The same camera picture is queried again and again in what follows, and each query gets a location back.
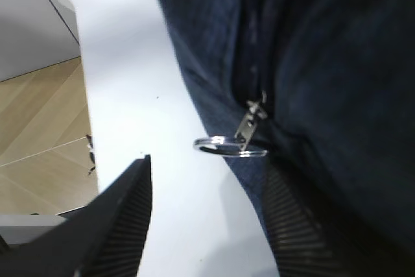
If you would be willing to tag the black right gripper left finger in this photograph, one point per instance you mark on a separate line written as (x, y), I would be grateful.
(106, 238)

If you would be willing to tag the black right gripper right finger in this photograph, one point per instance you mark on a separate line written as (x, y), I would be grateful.
(309, 233)

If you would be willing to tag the navy blue lunch bag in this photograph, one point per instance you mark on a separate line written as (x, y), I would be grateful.
(327, 85)

